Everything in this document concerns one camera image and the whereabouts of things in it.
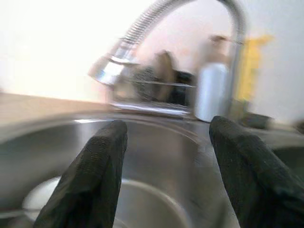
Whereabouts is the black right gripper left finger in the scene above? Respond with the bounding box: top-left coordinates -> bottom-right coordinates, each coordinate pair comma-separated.
33,120 -> 129,228

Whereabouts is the brown dish brush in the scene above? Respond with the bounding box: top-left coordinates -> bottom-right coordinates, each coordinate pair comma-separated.
153,50 -> 177,101

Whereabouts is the beige kitchen counter cabinet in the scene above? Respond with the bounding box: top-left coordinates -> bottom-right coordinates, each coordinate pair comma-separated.
0,92 -> 115,120

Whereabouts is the yellow detergent bottle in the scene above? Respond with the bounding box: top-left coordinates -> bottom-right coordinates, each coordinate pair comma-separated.
233,34 -> 274,103

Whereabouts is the steel wire sink rack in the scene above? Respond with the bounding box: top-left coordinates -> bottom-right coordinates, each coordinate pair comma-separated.
113,77 -> 198,113

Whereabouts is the small white bowl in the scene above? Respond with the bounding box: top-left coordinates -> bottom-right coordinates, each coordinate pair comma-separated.
22,176 -> 190,228

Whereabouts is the stainless steel double sink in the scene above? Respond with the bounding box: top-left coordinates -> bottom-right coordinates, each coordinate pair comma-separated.
0,111 -> 304,228

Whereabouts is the steel wool scrubber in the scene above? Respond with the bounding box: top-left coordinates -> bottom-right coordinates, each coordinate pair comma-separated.
132,65 -> 162,101

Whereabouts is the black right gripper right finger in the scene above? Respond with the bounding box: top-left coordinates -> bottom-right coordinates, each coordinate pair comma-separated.
209,115 -> 304,228

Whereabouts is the small black sponge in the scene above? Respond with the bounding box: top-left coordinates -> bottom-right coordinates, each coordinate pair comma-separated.
239,111 -> 274,129

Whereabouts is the white soap pump bottle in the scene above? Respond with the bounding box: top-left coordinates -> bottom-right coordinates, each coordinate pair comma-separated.
194,35 -> 230,124

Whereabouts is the silver flexible hose faucet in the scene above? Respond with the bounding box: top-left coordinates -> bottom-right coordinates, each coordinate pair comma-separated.
87,0 -> 247,115

